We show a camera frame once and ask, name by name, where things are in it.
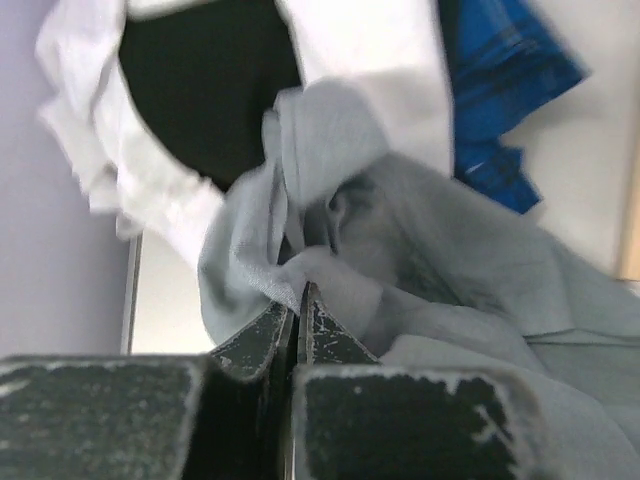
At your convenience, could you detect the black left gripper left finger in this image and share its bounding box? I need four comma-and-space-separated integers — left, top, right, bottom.
1, 304, 293, 479

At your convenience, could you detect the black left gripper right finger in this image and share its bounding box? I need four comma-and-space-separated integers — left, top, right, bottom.
292, 284, 540, 479

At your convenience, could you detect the grey shirt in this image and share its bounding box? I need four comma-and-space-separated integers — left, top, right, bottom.
198, 80, 639, 479

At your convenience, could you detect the white shirt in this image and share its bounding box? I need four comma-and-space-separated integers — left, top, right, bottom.
36, 1, 453, 265

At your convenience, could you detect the blue plaid shirt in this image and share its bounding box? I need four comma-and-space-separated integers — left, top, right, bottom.
438, 0, 585, 214

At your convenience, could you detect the wooden clothes rack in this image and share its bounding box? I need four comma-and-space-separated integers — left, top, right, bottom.
616, 162, 639, 282

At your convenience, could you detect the black garment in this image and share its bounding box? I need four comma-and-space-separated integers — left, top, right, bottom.
119, 1, 301, 191

